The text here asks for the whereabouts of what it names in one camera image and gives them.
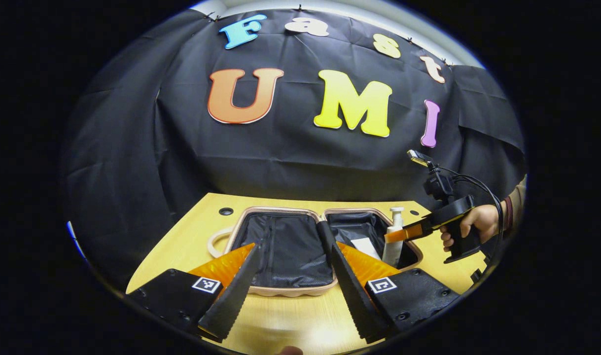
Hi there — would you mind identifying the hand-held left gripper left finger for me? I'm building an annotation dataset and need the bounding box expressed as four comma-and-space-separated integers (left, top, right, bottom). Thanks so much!
127, 243, 261, 343

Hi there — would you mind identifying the white squeeze tube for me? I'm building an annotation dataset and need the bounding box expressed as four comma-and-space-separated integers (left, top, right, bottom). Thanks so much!
351, 238, 382, 260

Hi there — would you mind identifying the white pump bottle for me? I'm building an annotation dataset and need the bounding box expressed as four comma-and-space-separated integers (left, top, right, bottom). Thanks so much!
382, 207, 405, 268

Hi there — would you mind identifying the black backdrop cloth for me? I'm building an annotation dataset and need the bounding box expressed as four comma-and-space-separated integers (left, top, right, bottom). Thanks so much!
64, 9, 527, 291

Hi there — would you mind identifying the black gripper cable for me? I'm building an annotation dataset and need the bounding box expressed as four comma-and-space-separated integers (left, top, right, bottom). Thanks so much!
437, 165, 505, 269

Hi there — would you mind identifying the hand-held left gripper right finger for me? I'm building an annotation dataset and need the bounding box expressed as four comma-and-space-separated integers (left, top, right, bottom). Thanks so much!
330, 242, 461, 344

